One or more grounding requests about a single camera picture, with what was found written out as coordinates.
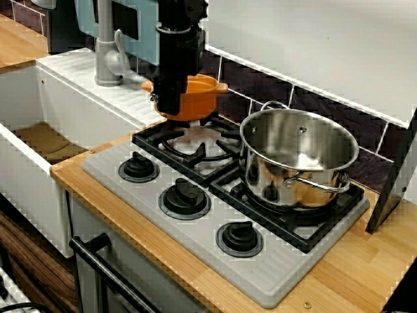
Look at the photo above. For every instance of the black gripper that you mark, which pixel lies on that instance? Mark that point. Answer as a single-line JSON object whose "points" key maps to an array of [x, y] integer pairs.
{"points": [[180, 53]]}

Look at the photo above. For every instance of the orange plastic pot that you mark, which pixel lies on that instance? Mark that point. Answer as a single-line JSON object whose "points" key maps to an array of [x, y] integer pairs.
{"points": [[198, 101]]}

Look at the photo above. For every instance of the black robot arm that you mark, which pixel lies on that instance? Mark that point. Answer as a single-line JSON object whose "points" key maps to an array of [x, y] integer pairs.
{"points": [[180, 13]]}

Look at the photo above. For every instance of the black stove knob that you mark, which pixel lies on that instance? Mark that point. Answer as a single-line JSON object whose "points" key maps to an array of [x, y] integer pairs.
{"points": [[138, 166], [183, 197], [239, 238]]}

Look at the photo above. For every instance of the stainless steel pot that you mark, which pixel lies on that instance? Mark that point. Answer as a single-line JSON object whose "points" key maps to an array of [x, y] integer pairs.
{"points": [[260, 169]]}

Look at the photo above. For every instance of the grey toy stove panel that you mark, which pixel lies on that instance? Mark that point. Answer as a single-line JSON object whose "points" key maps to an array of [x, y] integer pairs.
{"points": [[182, 234]]}

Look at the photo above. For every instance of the black burner grate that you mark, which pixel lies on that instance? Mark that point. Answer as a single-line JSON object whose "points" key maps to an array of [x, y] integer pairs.
{"points": [[146, 138], [293, 234]]}

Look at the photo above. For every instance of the teal box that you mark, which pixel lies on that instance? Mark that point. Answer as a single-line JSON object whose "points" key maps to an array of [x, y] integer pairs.
{"points": [[146, 39]]}

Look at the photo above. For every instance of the grey toy faucet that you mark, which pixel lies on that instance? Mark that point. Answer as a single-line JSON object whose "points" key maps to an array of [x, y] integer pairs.
{"points": [[104, 49]]}

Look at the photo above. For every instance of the white toy sink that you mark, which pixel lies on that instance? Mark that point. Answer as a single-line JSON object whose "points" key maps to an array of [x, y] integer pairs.
{"points": [[81, 107]]}

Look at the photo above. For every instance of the white rounded object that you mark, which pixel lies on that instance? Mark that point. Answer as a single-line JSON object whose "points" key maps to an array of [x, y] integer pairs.
{"points": [[45, 4]]}

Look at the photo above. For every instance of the white toy oven front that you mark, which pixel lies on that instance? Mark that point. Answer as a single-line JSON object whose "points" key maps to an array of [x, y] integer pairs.
{"points": [[137, 261]]}

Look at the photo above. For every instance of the black side panel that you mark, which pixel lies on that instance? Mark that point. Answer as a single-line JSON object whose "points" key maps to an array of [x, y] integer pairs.
{"points": [[391, 195]]}

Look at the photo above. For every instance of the black board corner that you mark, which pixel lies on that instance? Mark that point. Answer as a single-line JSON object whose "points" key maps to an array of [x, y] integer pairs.
{"points": [[407, 293]]}

